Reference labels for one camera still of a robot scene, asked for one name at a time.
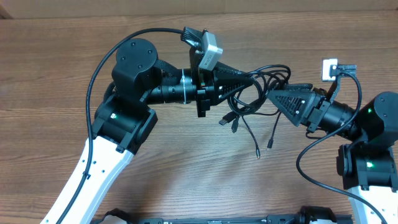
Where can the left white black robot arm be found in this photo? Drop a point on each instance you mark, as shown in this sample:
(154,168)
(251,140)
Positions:
(124,120)

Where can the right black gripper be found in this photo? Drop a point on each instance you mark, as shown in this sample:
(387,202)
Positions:
(301,104)

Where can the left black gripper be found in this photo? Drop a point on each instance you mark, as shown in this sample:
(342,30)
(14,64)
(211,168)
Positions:
(216,86)

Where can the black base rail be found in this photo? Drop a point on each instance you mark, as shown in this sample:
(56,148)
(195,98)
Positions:
(306,215)

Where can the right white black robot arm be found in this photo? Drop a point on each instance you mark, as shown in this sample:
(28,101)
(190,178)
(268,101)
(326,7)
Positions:
(366,164)

